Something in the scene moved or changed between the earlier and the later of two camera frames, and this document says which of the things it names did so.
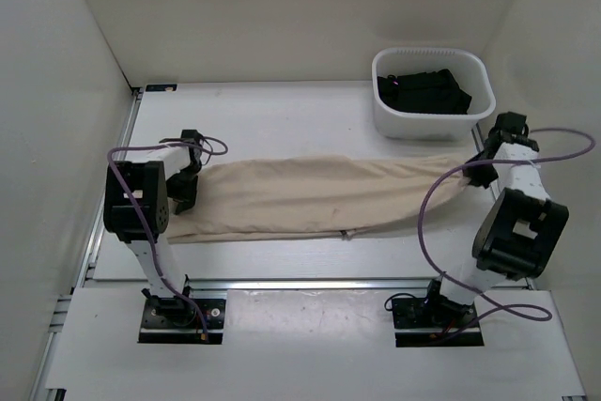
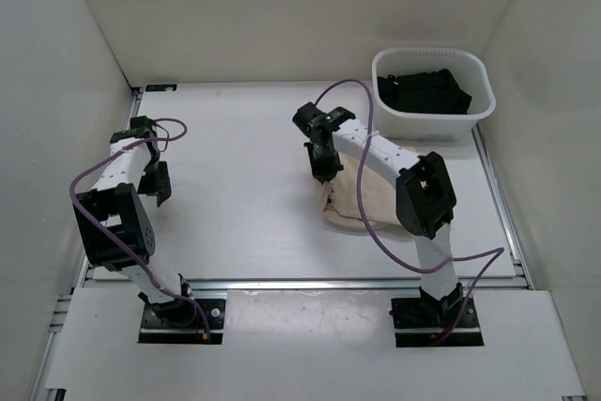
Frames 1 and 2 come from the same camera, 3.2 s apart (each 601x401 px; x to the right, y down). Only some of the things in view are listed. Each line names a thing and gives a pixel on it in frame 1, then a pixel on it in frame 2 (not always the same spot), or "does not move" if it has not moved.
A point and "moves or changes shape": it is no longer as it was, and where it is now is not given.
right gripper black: x=477 y=177 → x=323 y=174
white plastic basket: x=430 y=94 does not move
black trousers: x=434 y=92 does not move
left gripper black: x=185 y=197 → x=160 y=186
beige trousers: x=291 y=196 moves or changes shape
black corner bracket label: x=161 y=87 does not move
